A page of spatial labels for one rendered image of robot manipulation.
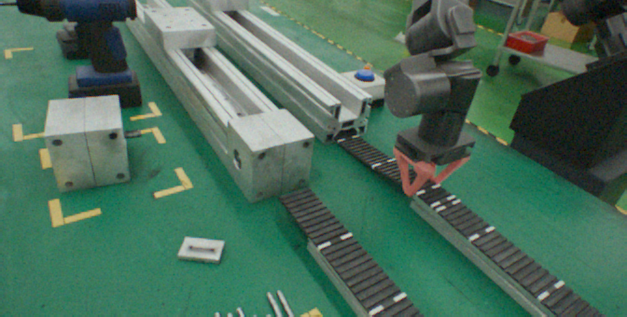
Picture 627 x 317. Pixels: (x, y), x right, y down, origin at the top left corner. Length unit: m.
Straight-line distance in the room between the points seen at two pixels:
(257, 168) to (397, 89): 0.22
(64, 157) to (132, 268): 0.19
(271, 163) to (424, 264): 0.25
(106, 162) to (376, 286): 0.40
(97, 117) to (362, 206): 0.40
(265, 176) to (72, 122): 0.27
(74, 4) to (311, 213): 0.51
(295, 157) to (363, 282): 0.21
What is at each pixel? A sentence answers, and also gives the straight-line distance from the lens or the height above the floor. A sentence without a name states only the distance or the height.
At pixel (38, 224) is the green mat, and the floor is 0.78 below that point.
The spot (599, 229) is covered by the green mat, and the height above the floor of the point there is 0.78.
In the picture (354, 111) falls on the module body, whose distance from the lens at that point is 0.77.
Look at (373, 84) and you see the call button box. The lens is 0.88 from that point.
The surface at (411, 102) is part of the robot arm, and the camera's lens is 0.48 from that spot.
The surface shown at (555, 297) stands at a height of 0.81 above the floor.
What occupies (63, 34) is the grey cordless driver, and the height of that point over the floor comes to 0.83.
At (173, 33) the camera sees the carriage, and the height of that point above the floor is 0.90.
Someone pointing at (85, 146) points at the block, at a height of 0.85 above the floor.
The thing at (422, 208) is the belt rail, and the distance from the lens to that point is 0.64.
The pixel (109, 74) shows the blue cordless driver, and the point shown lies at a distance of 0.84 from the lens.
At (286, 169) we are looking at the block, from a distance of 0.59.
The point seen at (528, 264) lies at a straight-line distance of 0.60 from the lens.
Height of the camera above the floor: 1.18
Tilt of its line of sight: 32 degrees down
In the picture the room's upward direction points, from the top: 8 degrees clockwise
